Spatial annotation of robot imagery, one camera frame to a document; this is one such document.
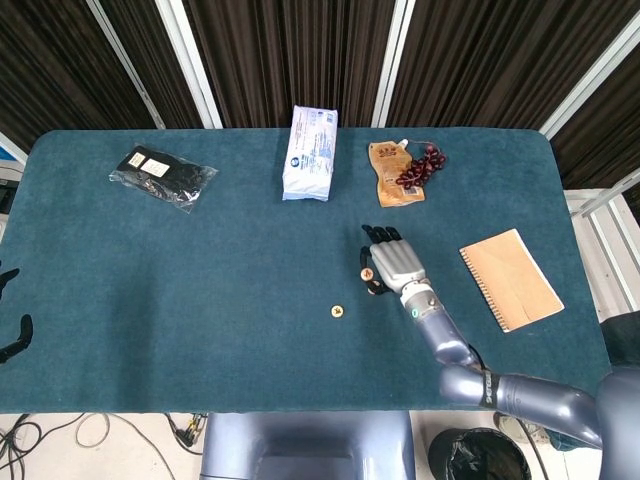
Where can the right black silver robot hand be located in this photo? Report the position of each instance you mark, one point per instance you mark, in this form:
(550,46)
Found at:
(397,262)

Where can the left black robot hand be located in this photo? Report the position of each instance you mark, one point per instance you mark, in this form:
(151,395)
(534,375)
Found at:
(25,332)

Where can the orange spout pouch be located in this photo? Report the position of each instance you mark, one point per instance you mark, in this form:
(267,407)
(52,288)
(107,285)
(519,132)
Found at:
(390,165)

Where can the dark red grape bunch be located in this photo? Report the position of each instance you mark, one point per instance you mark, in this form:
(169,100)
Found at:
(422,167)

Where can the kraft spiral notebook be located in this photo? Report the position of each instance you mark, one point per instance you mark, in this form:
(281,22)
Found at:
(510,280)

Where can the white blue tissue pack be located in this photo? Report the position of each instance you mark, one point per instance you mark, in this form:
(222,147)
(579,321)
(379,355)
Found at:
(310,155)

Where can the teal table cloth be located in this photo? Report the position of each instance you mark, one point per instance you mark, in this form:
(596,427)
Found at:
(225,300)

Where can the blue-grey robot torso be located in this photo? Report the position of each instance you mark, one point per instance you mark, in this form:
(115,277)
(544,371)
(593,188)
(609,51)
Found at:
(305,445)

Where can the grey sneaker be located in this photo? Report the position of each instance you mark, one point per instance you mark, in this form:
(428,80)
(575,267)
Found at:
(520,430)

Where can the black socks in plastic bag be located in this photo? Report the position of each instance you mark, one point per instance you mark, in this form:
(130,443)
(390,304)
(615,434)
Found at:
(165,177)

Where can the black trash bin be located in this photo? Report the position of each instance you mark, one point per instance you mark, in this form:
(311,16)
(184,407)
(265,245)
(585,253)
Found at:
(475,460)

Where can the white metal rack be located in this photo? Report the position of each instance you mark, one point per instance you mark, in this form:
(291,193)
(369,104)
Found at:
(607,220)

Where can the dark brown pleated curtain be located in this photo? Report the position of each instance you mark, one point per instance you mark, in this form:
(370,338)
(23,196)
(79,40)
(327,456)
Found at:
(300,50)

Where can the person in black clothes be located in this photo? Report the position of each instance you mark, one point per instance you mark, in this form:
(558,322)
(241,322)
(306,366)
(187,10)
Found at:
(622,342)

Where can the white frame with blue panel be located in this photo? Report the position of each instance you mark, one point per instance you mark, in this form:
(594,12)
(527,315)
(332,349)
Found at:
(10,152)

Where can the white partition post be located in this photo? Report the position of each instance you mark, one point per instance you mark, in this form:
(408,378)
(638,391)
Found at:
(192,65)
(585,80)
(125,62)
(392,65)

